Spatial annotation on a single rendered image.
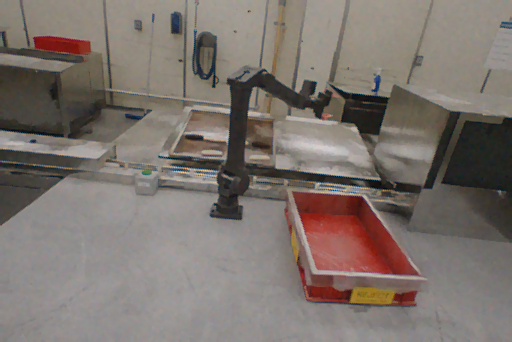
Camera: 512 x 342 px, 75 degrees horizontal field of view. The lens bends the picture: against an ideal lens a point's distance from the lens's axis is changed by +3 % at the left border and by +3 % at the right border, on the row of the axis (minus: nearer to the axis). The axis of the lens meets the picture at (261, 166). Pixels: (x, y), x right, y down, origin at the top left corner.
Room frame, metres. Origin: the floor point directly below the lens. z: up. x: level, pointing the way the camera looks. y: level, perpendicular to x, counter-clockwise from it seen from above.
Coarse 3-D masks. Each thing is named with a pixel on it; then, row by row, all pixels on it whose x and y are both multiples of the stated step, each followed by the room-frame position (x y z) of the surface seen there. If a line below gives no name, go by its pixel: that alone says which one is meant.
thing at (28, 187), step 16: (0, 176) 1.18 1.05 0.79; (16, 176) 1.18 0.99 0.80; (32, 176) 1.17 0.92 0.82; (48, 176) 1.18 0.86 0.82; (0, 192) 1.18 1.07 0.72; (16, 192) 1.18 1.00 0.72; (32, 192) 1.18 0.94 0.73; (0, 208) 1.18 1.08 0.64; (16, 208) 1.18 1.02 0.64; (0, 224) 1.18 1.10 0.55
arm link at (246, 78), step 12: (240, 72) 1.10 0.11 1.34; (252, 72) 1.09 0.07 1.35; (228, 84) 1.07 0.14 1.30; (240, 84) 1.05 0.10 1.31; (252, 84) 1.07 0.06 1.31; (240, 96) 1.05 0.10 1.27; (240, 108) 1.05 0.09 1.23; (240, 120) 1.06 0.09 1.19; (240, 132) 1.06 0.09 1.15; (228, 144) 1.07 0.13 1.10; (240, 144) 1.07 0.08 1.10; (228, 156) 1.07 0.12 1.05; (240, 156) 1.07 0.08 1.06; (228, 168) 1.07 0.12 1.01; (240, 168) 1.06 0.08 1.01; (216, 180) 1.08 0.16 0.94; (240, 180) 1.04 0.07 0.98; (240, 192) 1.05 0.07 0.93
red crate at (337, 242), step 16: (288, 224) 1.03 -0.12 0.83; (304, 224) 1.05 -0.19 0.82; (320, 224) 1.07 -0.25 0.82; (336, 224) 1.08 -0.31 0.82; (352, 224) 1.10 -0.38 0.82; (320, 240) 0.96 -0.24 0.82; (336, 240) 0.98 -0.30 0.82; (352, 240) 0.99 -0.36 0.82; (368, 240) 1.00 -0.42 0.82; (320, 256) 0.88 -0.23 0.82; (336, 256) 0.89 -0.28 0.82; (352, 256) 0.90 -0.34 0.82; (368, 256) 0.91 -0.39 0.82; (384, 272) 0.84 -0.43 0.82; (304, 288) 0.71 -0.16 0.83; (320, 288) 0.69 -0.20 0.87; (400, 304) 0.71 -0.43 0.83; (416, 304) 0.71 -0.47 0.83
